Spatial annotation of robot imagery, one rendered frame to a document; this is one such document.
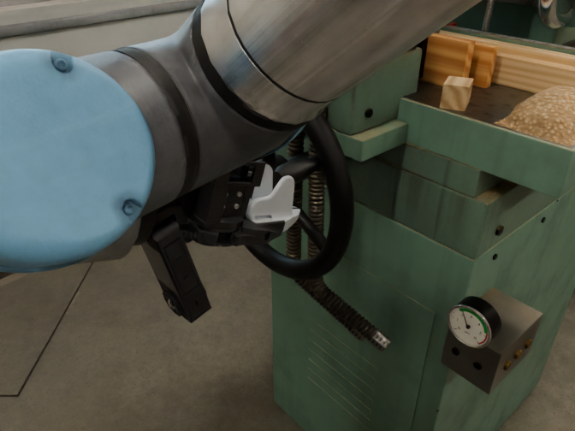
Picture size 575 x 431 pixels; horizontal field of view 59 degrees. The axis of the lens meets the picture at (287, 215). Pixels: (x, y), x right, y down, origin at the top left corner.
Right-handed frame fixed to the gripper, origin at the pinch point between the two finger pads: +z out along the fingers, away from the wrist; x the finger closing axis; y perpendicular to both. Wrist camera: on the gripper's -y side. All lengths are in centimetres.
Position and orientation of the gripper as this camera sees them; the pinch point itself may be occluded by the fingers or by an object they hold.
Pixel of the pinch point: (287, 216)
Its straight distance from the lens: 55.4
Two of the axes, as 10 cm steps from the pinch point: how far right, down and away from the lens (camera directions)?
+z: 7.0, -0.4, 7.1
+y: 2.6, -9.2, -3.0
